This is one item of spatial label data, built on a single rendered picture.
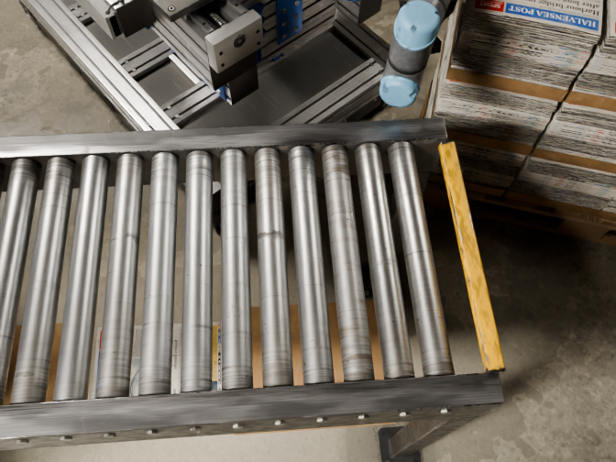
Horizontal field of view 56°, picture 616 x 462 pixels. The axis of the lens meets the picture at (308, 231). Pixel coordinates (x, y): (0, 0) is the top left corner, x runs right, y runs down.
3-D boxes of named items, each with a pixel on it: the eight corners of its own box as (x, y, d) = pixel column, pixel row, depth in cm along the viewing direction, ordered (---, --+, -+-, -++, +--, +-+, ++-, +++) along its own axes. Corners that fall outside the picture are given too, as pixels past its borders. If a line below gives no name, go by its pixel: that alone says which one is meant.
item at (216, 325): (222, 321, 177) (221, 320, 176) (222, 417, 164) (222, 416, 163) (98, 328, 175) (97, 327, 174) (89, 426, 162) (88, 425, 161)
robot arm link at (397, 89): (422, 86, 106) (412, 115, 114) (433, 44, 111) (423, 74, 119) (380, 76, 107) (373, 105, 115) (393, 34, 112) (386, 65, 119)
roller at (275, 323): (285, 149, 113) (269, 138, 109) (301, 394, 92) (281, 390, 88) (265, 159, 115) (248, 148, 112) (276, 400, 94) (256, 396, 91)
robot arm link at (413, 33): (411, -20, 103) (399, 27, 113) (391, 22, 98) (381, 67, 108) (453, -7, 102) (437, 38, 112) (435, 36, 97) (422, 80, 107)
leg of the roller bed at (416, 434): (407, 435, 163) (476, 384, 102) (411, 457, 161) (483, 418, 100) (387, 436, 163) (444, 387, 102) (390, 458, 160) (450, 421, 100)
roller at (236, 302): (251, 152, 113) (236, 140, 109) (259, 398, 92) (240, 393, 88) (231, 160, 115) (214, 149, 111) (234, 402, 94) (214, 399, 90)
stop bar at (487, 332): (454, 146, 111) (456, 140, 109) (504, 373, 91) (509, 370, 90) (437, 147, 111) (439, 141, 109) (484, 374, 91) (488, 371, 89)
